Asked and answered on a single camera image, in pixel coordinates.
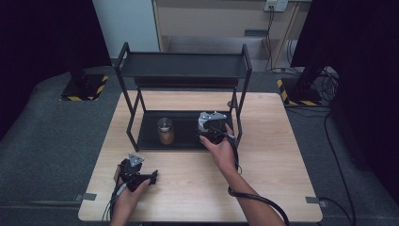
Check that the white wall socket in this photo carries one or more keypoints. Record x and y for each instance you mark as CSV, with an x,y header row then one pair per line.
x,y
276,4

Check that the black two-tier metal shelf rack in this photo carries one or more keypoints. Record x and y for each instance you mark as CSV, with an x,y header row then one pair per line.
x,y
185,69

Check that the grey metal strip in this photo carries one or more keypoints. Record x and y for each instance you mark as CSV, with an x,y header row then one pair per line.
x,y
255,33

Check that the person's right hand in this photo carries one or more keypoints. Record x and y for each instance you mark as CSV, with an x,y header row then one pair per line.
x,y
222,153

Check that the small grey round disc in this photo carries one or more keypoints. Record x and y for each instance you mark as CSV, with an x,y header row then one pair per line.
x,y
230,104

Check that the light wooden cabinet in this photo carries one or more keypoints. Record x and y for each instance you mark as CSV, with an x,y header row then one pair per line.
x,y
213,22

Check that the dark curtain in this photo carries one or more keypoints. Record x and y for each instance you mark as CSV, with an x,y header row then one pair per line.
x,y
367,78
37,47

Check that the grey table bracket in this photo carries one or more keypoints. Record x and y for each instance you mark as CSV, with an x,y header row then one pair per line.
x,y
86,196
315,201

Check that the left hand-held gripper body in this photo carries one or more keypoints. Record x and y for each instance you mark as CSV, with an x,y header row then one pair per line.
x,y
133,175

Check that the person's left hand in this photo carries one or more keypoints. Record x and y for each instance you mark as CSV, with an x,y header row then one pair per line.
x,y
130,202

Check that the black stand with striped base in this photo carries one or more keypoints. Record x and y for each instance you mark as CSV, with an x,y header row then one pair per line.
x,y
83,88
301,92

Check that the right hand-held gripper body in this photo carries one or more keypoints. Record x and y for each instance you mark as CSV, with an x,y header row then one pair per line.
x,y
213,125

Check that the spice jar with metal lid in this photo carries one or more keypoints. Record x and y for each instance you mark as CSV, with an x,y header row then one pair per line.
x,y
165,132

